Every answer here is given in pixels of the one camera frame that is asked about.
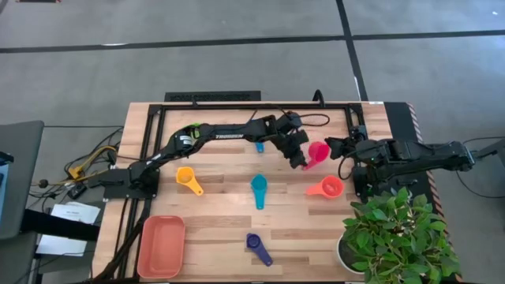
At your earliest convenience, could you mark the black mat with striped edge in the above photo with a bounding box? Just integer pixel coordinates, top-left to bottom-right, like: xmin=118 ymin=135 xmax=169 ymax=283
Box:
xmin=384 ymin=101 xmax=447 ymax=222

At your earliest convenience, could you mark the yellow cable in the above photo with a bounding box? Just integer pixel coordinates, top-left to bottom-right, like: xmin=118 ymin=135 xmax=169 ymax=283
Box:
xmin=58 ymin=144 xmax=119 ymax=186

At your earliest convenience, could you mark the white plant pot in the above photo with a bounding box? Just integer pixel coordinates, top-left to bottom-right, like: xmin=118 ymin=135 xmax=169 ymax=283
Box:
xmin=336 ymin=232 xmax=366 ymax=275

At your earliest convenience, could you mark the black power adapter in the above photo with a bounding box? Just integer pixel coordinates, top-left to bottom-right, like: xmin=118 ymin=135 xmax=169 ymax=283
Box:
xmin=66 ymin=183 xmax=88 ymax=200

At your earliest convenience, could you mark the green leafy plant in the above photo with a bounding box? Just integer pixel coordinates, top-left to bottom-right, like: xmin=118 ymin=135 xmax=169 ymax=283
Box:
xmin=341 ymin=186 xmax=461 ymax=284

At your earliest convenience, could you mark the pink measuring cup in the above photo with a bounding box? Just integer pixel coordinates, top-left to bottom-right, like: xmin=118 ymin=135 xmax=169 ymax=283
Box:
xmin=302 ymin=140 xmax=331 ymax=171

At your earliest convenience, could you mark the white paper sheet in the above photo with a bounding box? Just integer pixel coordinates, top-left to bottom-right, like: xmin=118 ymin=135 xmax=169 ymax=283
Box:
xmin=50 ymin=201 xmax=102 ymax=225
xmin=36 ymin=234 xmax=88 ymax=257

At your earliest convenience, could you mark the grey desk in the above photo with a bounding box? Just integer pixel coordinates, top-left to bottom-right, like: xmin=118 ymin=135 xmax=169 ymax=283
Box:
xmin=0 ymin=120 xmax=45 ymax=241

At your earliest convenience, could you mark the orange measuring cup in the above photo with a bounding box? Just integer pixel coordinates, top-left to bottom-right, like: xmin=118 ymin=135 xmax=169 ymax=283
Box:
xmin=305 ymin=174 xmax=346 ymax=200

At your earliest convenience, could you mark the small indigo measuring cup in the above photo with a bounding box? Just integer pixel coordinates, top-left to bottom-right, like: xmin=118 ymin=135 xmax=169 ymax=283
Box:
xmin=245 ymin=233 xmax=274 ymax=267

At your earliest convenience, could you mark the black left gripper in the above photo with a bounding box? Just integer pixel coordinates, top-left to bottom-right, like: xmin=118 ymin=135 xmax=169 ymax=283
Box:
xmin=278 ymin=129 xmax=311 ymax=170

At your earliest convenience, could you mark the yellow measuring cup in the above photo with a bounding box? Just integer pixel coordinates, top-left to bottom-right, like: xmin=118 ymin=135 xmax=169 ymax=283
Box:
xmin=175 ymin=166 xmax=205 ymax=197

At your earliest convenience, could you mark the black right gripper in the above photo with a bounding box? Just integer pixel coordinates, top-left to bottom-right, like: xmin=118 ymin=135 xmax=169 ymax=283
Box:
xmin=324 ymin=136 xmax=360 ymax=161

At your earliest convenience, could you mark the orange plastic basket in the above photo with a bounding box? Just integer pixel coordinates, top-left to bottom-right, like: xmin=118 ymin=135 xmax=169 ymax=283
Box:
xmin=137 ymin=215 xmax=186 ymax=280

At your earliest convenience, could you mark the medium teal blue measuring cup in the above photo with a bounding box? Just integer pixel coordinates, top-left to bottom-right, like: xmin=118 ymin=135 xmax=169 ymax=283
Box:
xmin=250 ymin=174 xmax=269 ymax=211

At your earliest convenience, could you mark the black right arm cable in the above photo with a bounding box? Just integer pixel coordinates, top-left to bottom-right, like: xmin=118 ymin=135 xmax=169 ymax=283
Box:
xmin=337 ymin=155 xmax=353 ymax=181

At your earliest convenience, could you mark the black looped cable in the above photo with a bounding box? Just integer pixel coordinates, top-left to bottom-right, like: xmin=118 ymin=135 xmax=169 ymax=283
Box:
xmin=248 ymin=106 xmax=331 ymax=128

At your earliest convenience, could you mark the black floor cable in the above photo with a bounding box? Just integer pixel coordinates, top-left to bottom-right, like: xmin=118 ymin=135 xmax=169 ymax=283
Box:
xmin=455 ymin=136 xmax=505 ymax=200

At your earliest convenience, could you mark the black aluminium table frame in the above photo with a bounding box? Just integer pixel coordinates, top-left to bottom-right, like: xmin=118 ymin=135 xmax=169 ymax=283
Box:
xmin=92 ymin=100 xmax=368 ymax=283

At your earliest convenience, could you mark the black floor vent grate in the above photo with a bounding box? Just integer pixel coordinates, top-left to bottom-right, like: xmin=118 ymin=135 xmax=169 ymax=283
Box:
xmin=164 ymin=90 xmax=262 ymax=103

